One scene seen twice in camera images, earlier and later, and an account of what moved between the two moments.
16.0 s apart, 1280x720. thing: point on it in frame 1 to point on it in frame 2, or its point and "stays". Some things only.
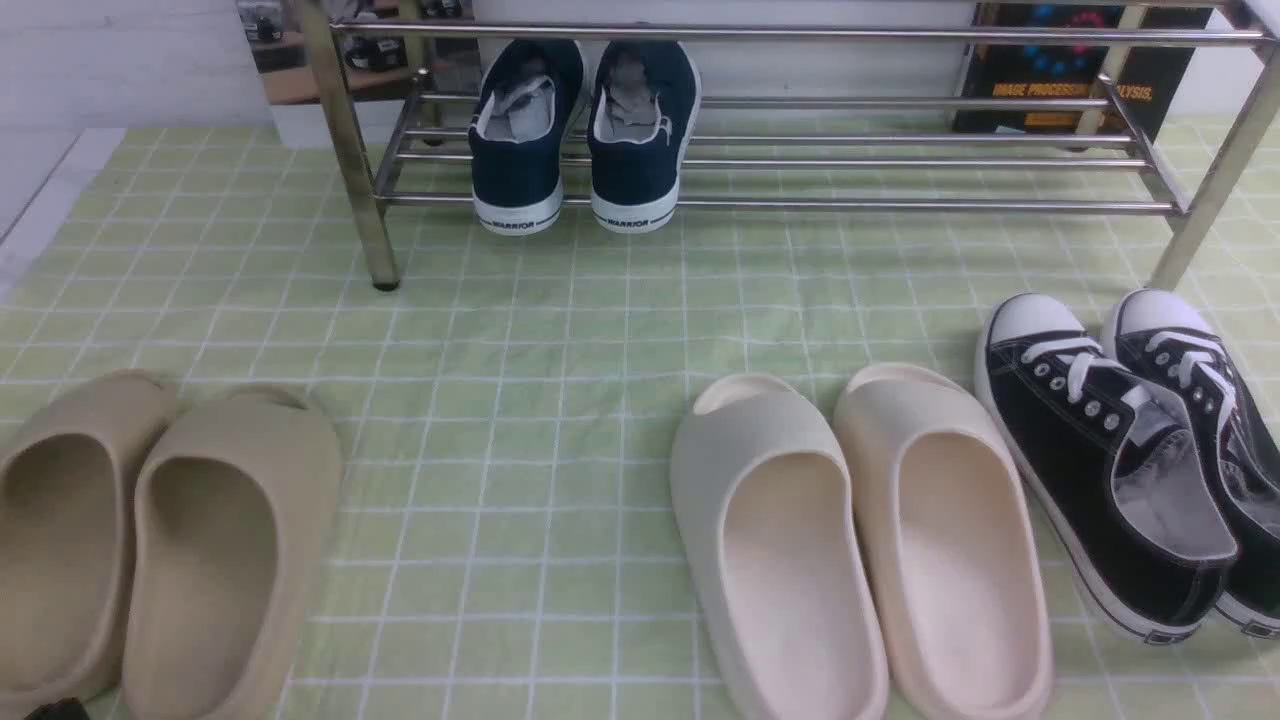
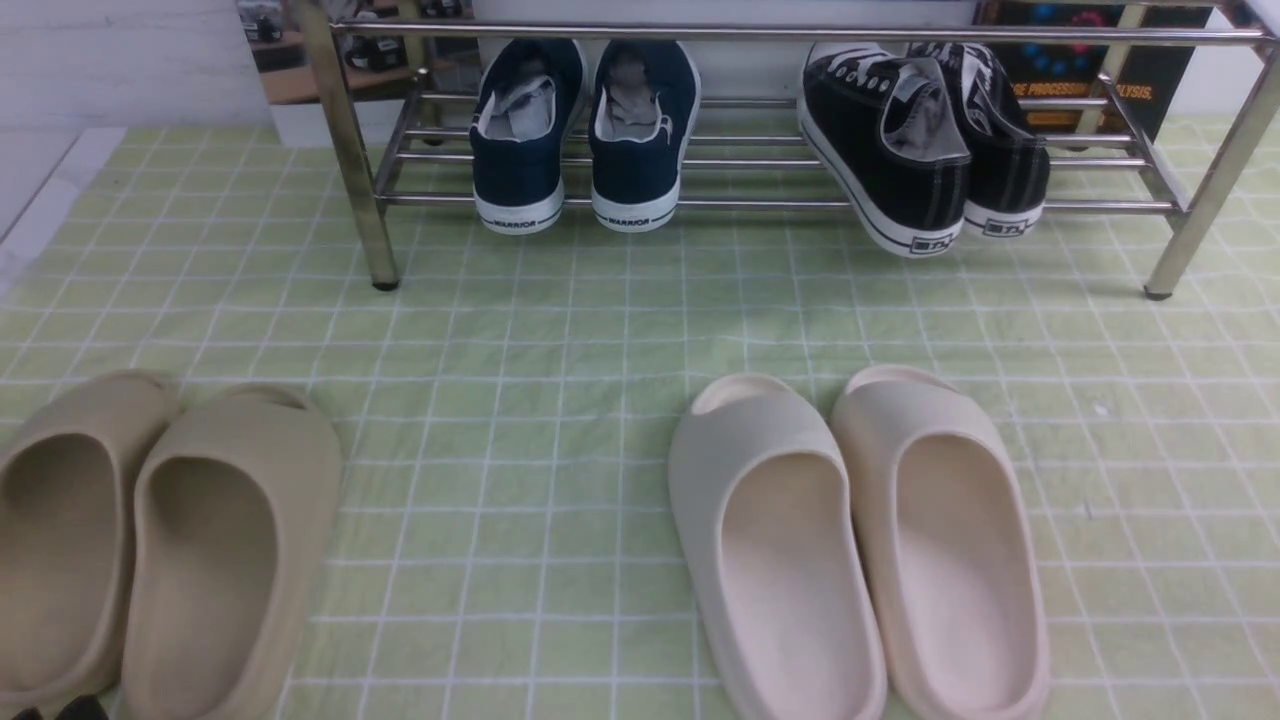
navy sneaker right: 644,98 stays
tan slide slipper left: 65,465 stays
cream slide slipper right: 947,537 stays
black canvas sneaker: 1166,334 to 996,163
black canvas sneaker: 1112,454 to 881,133
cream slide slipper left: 774,557 stays
